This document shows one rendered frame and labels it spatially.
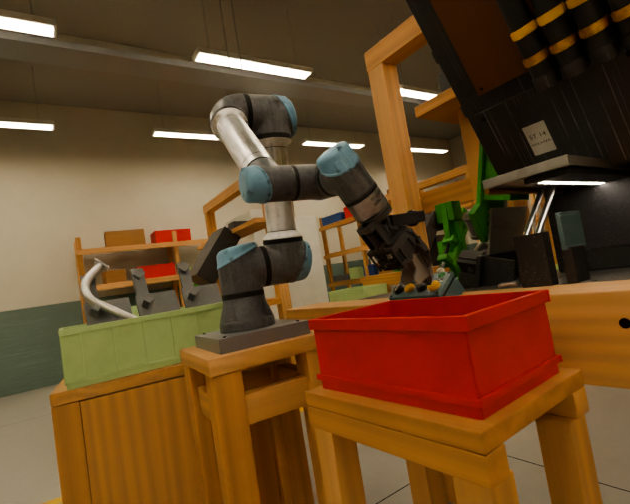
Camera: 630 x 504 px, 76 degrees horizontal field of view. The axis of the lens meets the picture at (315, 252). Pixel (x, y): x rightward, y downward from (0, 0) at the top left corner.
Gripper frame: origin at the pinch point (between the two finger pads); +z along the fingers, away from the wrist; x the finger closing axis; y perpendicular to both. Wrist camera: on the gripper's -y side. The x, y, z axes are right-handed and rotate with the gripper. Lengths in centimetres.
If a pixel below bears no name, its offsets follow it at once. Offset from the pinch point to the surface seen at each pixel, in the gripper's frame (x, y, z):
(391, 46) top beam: -45, -102, -42
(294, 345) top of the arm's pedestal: -28.6, 22.5, -1.5
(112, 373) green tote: -78, 51, -19
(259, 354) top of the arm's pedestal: -29.6, 30.1, -6.8
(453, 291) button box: 2.3, -1.7, 6.0
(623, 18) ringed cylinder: 40, -27, -25
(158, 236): -654, -171, -23
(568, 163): 29.8, -13.2, -10.6
